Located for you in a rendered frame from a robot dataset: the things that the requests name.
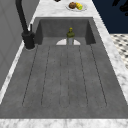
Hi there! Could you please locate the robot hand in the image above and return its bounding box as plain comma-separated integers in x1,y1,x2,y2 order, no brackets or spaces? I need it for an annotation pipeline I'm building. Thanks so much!
111,0,128,18

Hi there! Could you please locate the white plate with grey rim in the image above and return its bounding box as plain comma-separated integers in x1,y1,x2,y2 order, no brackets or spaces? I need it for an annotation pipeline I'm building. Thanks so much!
65,1,89,12

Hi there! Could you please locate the small yellow fruit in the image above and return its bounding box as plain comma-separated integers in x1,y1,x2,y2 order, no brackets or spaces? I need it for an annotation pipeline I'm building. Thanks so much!
75,2,84,11

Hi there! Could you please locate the small brown round thing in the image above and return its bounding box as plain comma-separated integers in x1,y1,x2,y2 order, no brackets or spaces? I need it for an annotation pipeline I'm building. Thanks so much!
68,1,77,10

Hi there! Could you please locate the olive green bottle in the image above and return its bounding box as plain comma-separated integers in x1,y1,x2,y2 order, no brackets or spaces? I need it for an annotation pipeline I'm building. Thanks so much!
66,27,75,46

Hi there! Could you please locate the grey sink with draining board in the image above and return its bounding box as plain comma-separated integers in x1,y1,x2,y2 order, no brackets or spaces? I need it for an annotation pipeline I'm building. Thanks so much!
0,16,118,120

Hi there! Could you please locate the black tap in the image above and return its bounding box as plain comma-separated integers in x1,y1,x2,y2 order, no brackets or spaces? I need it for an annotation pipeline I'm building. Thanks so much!
14,0,37,51

